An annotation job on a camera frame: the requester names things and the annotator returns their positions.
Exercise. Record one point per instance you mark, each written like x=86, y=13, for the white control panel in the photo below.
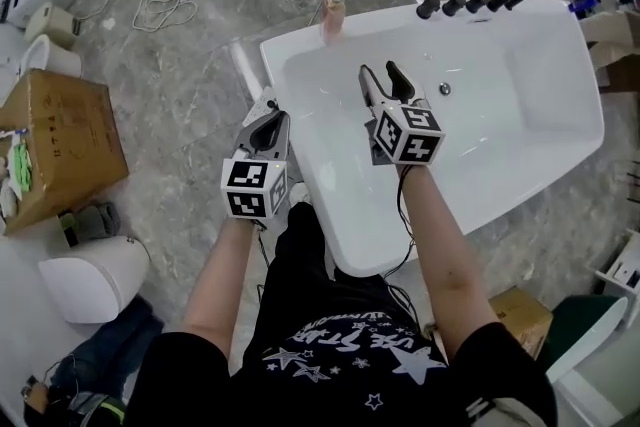
x=261, y=107

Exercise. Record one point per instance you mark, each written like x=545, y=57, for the large brown cardboard box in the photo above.
x=70, y=140

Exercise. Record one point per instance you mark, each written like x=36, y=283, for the open brown cardboard box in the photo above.
x=617, y=50

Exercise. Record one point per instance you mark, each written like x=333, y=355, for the black cylindrical plastic cap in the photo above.
x=427, y=6
x=453, y=4
x=477, y=1

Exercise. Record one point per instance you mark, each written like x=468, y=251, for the green and white cloth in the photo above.
x=21, y=165

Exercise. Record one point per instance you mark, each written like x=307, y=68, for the white plastic tube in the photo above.
x=245, y=65

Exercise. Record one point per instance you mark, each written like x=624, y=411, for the black trousers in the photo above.
x=300, y=245

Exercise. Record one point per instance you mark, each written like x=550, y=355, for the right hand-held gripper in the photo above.
x=407, y=135

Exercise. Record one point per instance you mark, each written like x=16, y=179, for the beige toilet seat unit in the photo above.
x=50, y=22

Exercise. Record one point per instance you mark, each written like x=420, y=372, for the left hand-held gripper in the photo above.
x=255, y=187

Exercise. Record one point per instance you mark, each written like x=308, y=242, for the grey slippers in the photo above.
x=92, y=221

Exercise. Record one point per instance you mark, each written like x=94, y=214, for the rounded white toilet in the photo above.
x=92, y=277

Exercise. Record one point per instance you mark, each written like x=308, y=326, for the small brown cardboard box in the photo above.
x=522, y=320

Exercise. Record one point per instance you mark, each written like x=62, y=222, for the person's right forearm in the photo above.
x=440, y=245

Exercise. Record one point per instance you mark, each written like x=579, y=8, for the white shelf unit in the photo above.
x=620, y=272

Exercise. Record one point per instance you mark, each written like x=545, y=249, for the white shoe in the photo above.
x=299, y=192

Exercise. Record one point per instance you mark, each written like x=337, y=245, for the white bathtub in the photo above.
x=525, y=125

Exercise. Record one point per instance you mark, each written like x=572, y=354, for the white curved basin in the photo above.
x=590, y=350

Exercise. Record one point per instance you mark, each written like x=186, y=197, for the black star-print shirt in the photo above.
x=340, y=365

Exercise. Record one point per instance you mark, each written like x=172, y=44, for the pink liquid bottle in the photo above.
x=334, y=12

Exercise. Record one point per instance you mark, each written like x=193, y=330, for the person's left forearm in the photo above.
x=220, y=280

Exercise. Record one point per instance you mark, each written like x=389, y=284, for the dark green mat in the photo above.
x=580, y=320

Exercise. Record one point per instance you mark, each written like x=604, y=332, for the small white toilet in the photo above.
x=50, y=57

